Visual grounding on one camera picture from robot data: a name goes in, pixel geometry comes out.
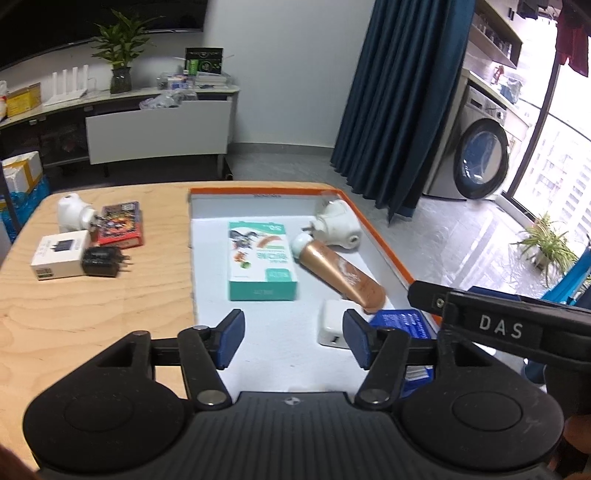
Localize white plug adapter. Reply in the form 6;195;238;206
57;194;107;234
302;196;363;250

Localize bamboo plant in glass vase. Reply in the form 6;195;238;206
90;9;164;95

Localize blue fabric chair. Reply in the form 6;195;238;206
545;249;591;305

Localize white cardboard box yellow tape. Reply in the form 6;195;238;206
0;151;44;195

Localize red card box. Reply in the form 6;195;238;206
96;200;145;248

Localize blue plastic box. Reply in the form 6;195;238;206
369;308;437;400

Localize pile of small packets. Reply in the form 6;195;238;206
139;90;197;110

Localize washing machine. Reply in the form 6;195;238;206
422;76;515;201

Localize white charger box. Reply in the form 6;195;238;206
31;230;92;281

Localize black television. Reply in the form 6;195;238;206
0;0;206;70

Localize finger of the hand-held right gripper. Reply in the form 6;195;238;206
407;279;452;319

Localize blue plastic bag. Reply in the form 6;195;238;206
0;178;51;243

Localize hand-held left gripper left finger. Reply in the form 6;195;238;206
95;308;246;409

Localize red hanging clothing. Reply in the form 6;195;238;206
554;0;591;77

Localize green and black box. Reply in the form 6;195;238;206
185;47;225;75

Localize orange-rimmed white tray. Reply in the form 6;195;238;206
187;182;444;400

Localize person's right hand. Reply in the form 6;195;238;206
563;413;591;480

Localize gold tube with white cap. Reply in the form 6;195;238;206
290;232;386;312

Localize white television cabinet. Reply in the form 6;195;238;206
0;83;242;178

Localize wall shelves with counter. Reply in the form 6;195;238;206
462;0;532;139

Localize white router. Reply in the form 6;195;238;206
43;66;90;107

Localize potted spider plant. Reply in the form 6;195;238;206
510;212;580;287

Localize white charger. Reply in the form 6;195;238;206
317;300;354;348

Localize teal bandage box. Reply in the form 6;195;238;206
228;220;298;302

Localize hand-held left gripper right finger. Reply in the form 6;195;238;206
342;308;481;409

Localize black charger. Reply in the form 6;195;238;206
81;247;134;278

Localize clear plastic boxes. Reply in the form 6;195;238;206
157;71;192;90

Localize dark blue curtain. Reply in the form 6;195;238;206
330;0;476;224

